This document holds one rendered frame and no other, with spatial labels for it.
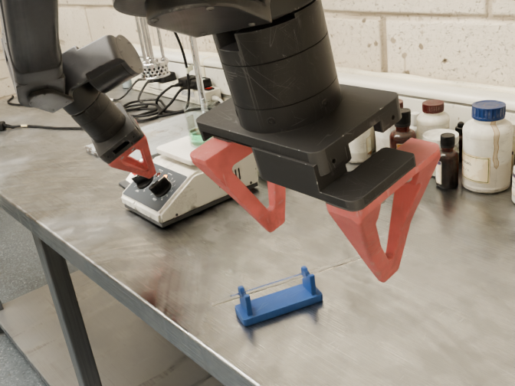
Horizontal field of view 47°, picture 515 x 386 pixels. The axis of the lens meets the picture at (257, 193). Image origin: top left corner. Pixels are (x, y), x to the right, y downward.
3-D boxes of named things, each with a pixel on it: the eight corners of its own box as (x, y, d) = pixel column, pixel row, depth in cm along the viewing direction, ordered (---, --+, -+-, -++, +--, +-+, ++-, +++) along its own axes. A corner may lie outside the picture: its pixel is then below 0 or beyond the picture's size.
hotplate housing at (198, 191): (162, 230, 92) (152, 184, 89) (123, 208, 102) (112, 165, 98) (270, 182, 104) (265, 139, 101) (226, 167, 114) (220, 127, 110)
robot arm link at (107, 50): (3, 43, 74) (22, 104, 72) (77, -4, 71) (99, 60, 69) (65, 69, 85) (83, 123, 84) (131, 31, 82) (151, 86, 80)
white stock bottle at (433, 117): (429, 165, 103) (428, 109, 99) (411, 155, 108) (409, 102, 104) (456, 157, 104) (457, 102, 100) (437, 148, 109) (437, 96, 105)
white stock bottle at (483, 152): (498, 172, 96) (501, 94, 91) (519, 190, 90) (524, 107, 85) (454, 178, 96) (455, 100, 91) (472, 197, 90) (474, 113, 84)
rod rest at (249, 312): (244, 328, 67) (240, 301, 66) (234, 312, 70) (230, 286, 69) (324, 301, 70) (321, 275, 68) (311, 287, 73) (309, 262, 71)
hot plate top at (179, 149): (192, 167, 93) (191, 161, 93) (154, 152, 102) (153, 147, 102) (251, 144, 100) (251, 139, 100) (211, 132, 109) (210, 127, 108)
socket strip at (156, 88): (206, 106, 155) (203, 90, 153) (132, 89, 184) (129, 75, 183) (223, 101, 158) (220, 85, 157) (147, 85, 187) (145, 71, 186)
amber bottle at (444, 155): (460, 181, 95) (461, 131, 92) (455, 190, 92) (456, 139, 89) (438, 179, 97) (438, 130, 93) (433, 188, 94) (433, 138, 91)
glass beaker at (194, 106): (185, 152, 99) (177, 105, 95) (193, 141, 104) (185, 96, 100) (221, 149, 98) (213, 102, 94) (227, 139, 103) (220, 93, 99)
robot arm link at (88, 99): (42, 68, 82) (34, 90, 78) (81, 44, 80) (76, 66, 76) (76, 103, 86) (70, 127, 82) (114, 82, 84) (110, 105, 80)
